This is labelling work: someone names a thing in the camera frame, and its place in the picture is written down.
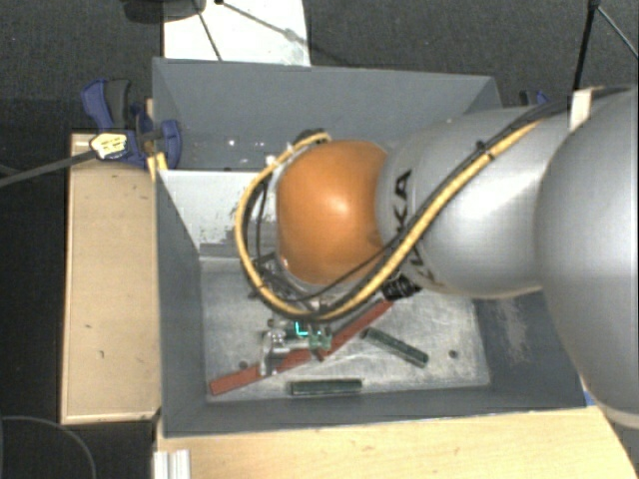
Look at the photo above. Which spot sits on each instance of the pale wood flat board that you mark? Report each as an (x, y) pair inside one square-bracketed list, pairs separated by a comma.
[(112, 277)]

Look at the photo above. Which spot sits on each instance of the red-brown flat block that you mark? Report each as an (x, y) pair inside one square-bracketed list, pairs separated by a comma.
[(234, 379)]

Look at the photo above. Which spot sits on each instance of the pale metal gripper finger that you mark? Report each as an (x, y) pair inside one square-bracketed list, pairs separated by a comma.
[(273, 337), (277, 353)]

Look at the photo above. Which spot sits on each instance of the grey metal bin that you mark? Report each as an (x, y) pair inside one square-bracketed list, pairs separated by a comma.
[(185, 317)]

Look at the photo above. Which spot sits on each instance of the black cylinder on white bracket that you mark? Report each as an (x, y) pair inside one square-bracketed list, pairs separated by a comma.
[(399, 288)]

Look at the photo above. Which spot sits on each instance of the dark green flat block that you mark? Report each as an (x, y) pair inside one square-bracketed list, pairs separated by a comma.
[(397, 348), (327, 387)]

